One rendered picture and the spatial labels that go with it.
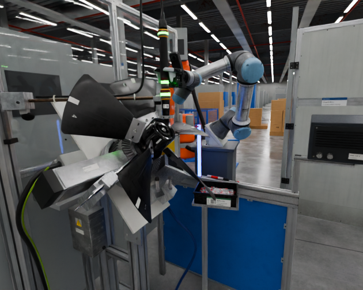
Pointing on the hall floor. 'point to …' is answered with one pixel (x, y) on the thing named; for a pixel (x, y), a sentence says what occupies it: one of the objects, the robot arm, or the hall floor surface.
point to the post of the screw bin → (204, 247)
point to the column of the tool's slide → (8, 186)
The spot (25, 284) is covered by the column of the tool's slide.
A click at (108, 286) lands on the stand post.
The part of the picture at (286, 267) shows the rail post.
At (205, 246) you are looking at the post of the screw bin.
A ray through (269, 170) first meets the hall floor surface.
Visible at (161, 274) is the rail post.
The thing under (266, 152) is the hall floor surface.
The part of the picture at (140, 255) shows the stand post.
